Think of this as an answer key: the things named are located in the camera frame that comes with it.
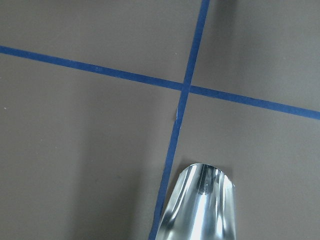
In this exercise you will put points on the steel scoop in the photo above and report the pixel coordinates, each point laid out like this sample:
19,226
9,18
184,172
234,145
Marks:
201,206

